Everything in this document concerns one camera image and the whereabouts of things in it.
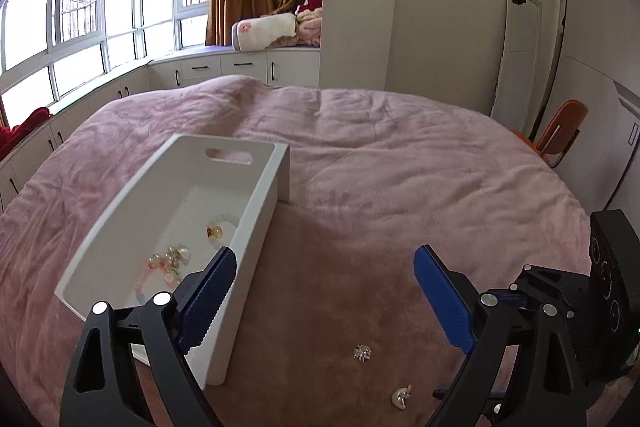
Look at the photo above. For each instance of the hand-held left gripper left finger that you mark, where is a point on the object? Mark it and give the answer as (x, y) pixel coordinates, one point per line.
(210, 297)

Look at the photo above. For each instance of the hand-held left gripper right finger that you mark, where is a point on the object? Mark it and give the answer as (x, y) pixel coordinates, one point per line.
(442, 297)

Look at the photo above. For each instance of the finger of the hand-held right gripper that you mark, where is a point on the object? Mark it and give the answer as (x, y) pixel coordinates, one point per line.
(442, 392)
(550, 283)

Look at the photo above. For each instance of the white plastic storage box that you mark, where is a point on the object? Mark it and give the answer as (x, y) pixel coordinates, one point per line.
(200, 187)

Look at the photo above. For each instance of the silver snowflake brooch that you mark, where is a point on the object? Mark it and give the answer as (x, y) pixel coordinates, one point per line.
(361, 353)

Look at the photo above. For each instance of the pink fleece blanket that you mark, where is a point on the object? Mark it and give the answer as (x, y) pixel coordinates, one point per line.
(400, 147)

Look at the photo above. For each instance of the orange chair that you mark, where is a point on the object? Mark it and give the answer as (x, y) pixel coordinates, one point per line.
(567, 117)

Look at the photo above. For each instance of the white standing mirror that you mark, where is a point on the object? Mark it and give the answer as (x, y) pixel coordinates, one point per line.
(520, 72)

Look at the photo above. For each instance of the white window seat cabinet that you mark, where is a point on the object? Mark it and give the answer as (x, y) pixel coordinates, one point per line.
(200, 67)

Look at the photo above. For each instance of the purple window seat cushion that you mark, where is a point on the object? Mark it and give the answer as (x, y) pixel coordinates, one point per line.
(216, 49)

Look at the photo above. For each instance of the red cloth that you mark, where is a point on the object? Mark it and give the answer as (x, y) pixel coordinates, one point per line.
(22, 129)

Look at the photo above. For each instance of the white plush pillow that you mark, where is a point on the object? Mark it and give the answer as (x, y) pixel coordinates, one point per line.
(262, 31)

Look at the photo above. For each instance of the pink folded blankets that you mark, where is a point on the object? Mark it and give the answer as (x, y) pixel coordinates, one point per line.
(310, 29)

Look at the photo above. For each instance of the red plush toy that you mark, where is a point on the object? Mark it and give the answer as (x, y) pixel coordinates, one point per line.
(311, 5)

